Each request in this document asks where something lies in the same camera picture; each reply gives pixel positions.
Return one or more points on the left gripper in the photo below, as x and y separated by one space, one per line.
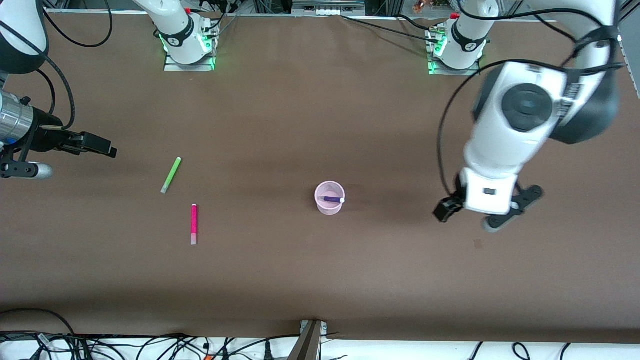
446 208

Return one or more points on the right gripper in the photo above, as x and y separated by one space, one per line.
46 136

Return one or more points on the purple marker pen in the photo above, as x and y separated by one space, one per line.
334 199

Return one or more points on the pink highlighter pen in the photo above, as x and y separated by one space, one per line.
194 222

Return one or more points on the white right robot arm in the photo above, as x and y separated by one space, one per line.
180 30

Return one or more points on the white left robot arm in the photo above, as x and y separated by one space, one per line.
500 140

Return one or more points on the pink mesh pen holder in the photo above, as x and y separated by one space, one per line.
327 210

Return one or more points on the green highlighter pen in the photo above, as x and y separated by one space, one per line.
171 175

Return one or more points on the grey metal device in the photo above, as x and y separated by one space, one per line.
327 7

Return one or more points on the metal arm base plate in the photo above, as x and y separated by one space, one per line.
452 72
190 67

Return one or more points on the aluminium profile post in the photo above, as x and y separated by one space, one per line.
307 342

